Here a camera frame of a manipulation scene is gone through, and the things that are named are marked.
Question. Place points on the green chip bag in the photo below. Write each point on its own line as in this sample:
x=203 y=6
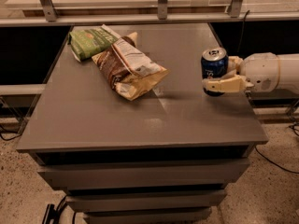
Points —
x=87 y=42

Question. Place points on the blue pepsi can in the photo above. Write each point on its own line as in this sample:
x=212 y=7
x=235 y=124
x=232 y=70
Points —
x=214 y=63

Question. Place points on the black device on floor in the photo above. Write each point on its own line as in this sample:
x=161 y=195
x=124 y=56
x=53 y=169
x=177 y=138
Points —
x=53 y=213

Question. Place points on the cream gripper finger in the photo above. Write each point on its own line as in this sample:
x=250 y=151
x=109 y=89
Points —
x=234 y=63
x=236 y=83

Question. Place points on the grey drawer cabinet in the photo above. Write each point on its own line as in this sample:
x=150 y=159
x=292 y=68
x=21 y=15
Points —
x=166 y=156

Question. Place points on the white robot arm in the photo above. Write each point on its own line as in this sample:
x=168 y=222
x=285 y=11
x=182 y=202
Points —
x=288 y=77

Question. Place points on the brown and yellow chip bag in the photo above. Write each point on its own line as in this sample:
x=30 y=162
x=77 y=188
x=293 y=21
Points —
x=128 y=71

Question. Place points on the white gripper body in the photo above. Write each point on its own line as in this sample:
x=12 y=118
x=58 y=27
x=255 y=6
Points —
x=261 y=71

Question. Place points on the metal railing frame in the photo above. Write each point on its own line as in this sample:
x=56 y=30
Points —
x=96 y=12

